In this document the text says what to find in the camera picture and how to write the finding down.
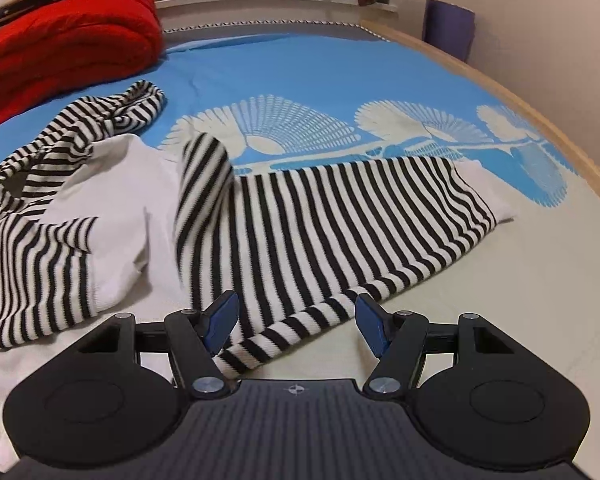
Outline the black white striped shirt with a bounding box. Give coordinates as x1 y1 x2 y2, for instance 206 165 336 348
0 79 517 477

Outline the blue white printed bed sheet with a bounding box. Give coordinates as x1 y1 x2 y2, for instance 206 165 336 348
0 22 600 480

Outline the red knit blanket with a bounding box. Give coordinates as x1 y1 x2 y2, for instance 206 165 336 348
0 0 164 134

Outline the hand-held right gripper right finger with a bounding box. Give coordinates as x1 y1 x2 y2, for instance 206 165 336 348
354 292 519 397

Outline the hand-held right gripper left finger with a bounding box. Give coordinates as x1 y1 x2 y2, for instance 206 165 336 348
73 290 241 399

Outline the purple mat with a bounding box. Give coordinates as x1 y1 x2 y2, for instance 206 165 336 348
422 0 477 64

